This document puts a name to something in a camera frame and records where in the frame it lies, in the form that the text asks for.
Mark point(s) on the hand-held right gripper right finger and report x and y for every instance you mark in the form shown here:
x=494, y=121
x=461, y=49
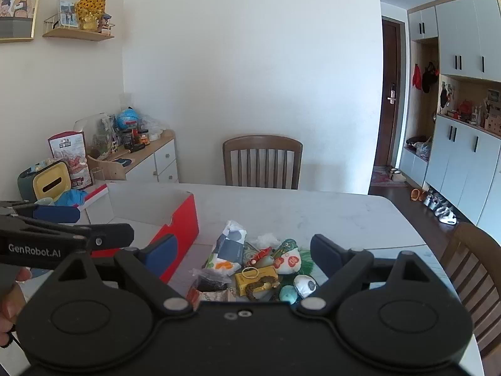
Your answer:
x=325, y=253

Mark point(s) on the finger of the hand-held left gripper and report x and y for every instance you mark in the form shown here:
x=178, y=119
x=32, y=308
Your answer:
x=111, y=235
x=56, y=214

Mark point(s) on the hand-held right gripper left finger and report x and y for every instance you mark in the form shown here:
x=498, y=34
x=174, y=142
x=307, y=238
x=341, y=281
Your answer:
x=161, y=248

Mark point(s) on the red cardboard box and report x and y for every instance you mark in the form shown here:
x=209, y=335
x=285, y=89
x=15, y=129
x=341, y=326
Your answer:
x=178, y=223

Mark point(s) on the yellow cardboard box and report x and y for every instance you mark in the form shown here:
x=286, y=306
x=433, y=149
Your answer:
x=258, y=275

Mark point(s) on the brown braided hair band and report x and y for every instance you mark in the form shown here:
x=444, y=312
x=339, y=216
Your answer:
x=258, y=288

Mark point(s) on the person's left hand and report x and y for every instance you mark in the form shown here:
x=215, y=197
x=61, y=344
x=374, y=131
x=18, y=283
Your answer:
x=9, y=309

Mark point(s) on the green tassel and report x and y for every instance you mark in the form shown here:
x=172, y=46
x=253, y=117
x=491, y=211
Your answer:
x=309, y=263

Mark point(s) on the blue cloth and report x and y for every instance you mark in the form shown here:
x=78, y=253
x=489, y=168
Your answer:
x=70, y=197

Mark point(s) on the yellow tissue box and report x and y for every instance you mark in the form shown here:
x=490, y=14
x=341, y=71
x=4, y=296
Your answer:
x=51, y=182

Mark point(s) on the white plush with red label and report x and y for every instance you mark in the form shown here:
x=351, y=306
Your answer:
x=289, y=261

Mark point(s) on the white face mask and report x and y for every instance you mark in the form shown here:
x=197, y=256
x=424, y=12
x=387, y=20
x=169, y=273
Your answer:
x=305, y=286

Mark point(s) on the dark green bin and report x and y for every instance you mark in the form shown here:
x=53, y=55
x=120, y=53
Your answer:
x=24, y=182

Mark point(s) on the teal ball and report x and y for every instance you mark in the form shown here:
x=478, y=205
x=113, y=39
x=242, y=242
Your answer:
x=289, y=294

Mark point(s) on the dark snack packet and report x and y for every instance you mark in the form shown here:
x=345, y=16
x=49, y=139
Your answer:
x=211, y=278

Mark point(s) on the red and white snack bag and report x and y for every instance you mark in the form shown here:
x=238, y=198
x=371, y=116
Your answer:
x=72, y=156

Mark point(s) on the crumpled white plastic bag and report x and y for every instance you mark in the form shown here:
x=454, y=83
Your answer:
x=266, y=240

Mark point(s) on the wooden high chair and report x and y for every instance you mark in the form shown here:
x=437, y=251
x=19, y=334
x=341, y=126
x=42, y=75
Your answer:
x=107, y=168

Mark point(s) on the white sideboard cabinet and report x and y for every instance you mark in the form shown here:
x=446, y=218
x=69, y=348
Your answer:
x=160, y=160

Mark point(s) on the patterned door rug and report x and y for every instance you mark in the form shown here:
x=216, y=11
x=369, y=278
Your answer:
x=381, y=178

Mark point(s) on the beige slippers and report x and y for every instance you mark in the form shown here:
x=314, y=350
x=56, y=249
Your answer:
x=398, y=175

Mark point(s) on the orange slippers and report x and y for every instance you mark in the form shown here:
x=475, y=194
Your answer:
x=417, y=194

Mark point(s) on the wooden slat-back chair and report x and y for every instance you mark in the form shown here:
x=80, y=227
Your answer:
x=471, y=274
x=262, y=160

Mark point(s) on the white sneakers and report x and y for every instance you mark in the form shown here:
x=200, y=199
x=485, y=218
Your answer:
x=446, y=215

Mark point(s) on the brown entrance door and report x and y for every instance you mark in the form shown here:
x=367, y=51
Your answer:
x=387, y=94

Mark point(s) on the red hanging cloth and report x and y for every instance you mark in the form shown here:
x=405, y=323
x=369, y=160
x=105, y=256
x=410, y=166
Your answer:
x=417, y=77

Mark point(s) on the photo card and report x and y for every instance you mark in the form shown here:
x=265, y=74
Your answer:
x=67, y=12

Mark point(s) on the black hanging bag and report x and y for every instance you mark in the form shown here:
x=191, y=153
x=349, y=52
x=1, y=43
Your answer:
x=429, y=76

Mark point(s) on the golden flower ornament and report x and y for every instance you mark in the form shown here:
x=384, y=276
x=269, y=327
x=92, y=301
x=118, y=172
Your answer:
x=90, y=9

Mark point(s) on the large framed cartoon picture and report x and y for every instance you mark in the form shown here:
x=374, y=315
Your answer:
x=17, y=4

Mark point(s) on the wooden wall shelf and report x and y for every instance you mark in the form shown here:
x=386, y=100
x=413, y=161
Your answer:
x=78, y=34

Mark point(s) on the white wall cabinet unit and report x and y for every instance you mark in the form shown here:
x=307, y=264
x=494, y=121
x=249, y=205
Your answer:
x=465, y=98

